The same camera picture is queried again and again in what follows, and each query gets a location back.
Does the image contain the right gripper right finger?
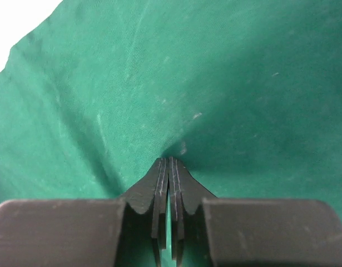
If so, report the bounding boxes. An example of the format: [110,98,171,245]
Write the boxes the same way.
[168,158,342,266]

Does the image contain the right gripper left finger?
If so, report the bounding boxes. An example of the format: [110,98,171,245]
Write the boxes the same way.
[0,159,168,266]

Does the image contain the green surgical cloth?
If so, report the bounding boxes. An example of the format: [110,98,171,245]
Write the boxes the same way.
[0,1,342,266]

